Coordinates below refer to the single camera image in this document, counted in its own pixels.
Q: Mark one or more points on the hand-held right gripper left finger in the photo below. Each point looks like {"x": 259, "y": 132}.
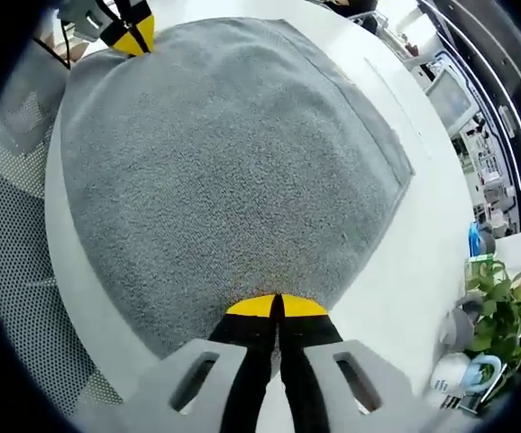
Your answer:
{"x": 197, "y": 392}

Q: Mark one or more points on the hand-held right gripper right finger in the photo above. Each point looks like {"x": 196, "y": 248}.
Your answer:
{"x": 332, "y": 392}

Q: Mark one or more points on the grey towel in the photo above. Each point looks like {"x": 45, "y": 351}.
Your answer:
{"x": 224, "y": 180}

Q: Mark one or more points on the white bottle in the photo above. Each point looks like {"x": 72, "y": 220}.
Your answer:
{"x": 450, "y": 374}

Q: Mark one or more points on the white table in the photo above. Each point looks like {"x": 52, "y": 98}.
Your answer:
{"x": 423, "y": 279}

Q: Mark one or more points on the grey plant pot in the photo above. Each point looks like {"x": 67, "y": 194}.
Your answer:
{"x": 461, "y": 325}

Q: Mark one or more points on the green potted plant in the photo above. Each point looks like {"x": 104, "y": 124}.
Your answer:
{"x": 499, "y": 306}

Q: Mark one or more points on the blue object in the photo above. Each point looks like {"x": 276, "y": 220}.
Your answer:
{"x": 474, "y": 239}

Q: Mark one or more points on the white mesh chair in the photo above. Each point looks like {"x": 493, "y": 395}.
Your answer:
{"x": 12, "y": 270}

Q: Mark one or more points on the white display panel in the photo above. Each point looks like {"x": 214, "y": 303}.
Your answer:
{"x": 450, "y": 101}

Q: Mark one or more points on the ceiling air conditioner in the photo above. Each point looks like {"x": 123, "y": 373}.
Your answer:
{"x": 507, "y": 121}

